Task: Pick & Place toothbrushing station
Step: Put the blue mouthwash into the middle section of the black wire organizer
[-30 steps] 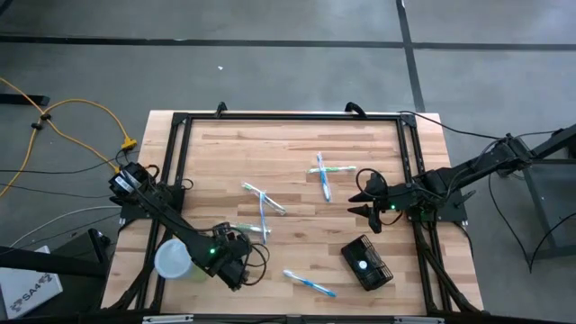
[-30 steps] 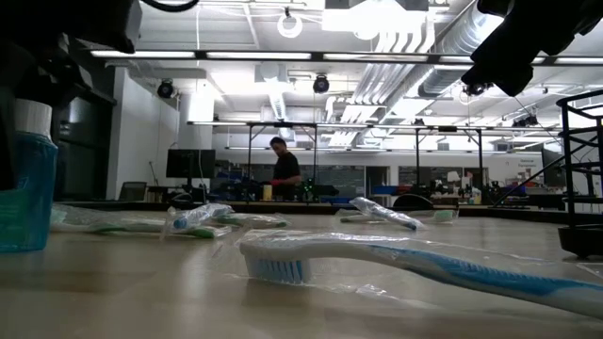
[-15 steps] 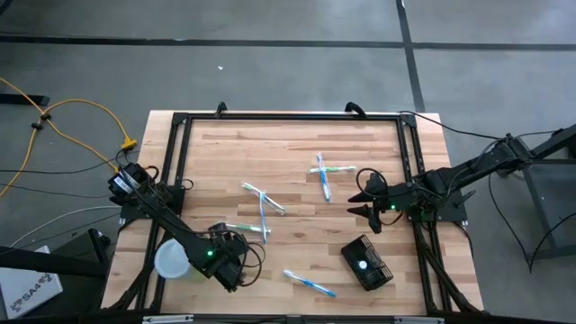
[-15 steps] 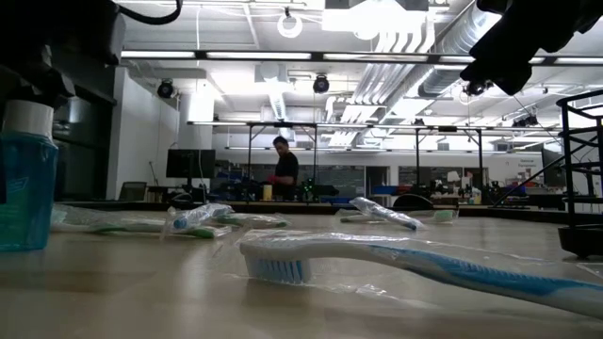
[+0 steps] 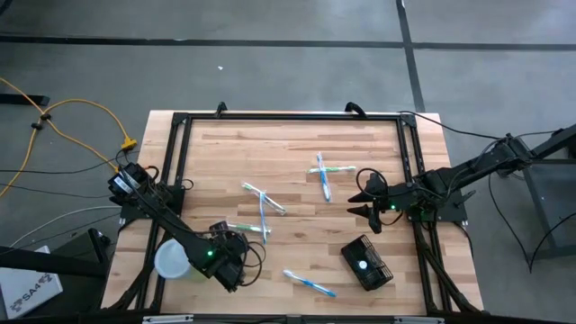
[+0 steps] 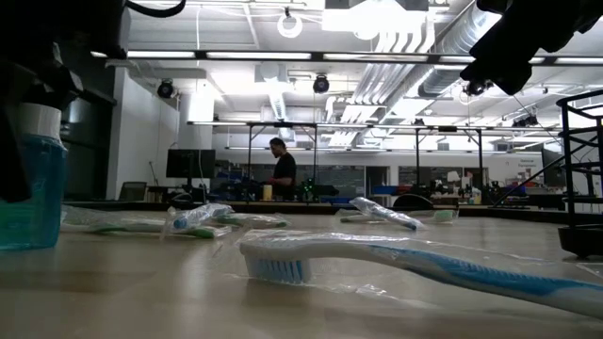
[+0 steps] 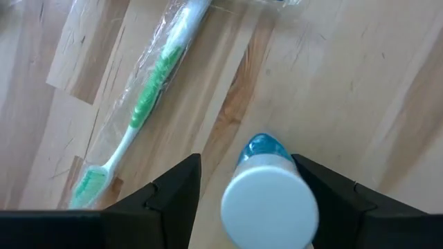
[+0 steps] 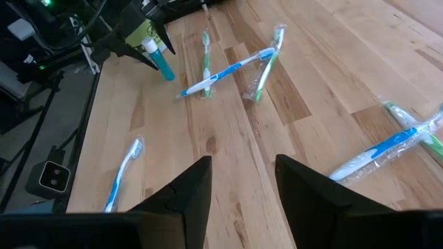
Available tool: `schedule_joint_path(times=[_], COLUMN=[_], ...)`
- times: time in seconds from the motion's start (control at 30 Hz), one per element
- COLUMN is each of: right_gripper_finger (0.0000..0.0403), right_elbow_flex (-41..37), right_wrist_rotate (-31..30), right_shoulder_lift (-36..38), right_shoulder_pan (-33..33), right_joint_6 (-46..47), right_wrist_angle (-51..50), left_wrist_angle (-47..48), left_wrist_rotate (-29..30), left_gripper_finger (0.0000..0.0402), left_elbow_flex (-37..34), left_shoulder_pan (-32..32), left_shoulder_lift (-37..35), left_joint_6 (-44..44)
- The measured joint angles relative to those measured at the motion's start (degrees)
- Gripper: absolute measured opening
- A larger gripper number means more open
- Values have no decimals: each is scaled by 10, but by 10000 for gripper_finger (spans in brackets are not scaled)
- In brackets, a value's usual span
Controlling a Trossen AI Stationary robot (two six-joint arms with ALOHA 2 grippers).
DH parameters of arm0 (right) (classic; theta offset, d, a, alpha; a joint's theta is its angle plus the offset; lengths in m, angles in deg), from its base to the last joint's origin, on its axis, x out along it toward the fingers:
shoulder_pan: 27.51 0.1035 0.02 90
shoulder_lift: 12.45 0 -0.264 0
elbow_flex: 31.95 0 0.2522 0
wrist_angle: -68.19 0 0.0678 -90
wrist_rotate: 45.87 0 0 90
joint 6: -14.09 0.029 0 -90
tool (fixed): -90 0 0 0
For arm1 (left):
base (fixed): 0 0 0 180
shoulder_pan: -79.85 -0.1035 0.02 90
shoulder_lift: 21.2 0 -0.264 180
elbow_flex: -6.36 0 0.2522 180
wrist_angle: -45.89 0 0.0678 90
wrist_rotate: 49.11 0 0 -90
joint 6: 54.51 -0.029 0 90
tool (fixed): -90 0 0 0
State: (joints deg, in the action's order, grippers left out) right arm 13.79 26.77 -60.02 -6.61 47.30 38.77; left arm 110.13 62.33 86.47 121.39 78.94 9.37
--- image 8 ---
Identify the blue toothbrush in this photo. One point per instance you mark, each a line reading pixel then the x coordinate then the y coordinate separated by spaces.
pixel 121 173
pixel 225 71
pixel 384 148

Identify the blue toothpaste tube white cap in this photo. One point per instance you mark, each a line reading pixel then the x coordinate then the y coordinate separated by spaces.
pixel 161 58

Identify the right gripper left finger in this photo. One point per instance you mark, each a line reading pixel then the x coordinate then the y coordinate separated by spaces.
pixel 187 193

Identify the black table-level camera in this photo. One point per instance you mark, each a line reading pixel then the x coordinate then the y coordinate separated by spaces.
pixel 52 178

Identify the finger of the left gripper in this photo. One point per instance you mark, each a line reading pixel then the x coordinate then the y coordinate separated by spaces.
pixel 131 52
pixel 164 34

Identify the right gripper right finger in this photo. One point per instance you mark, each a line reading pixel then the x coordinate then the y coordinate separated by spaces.
pixel 301 200

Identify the green canister white lid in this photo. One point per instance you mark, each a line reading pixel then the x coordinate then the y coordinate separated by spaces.
pixel 138 34

